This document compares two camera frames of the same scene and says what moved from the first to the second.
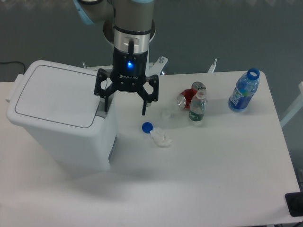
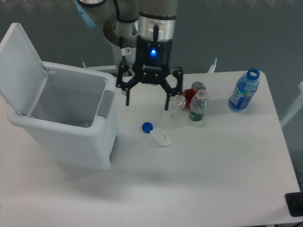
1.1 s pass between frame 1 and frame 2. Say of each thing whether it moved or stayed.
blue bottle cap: stayed
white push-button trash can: moved
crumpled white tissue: stayed
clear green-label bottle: stayed
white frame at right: stayed
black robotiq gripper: moved
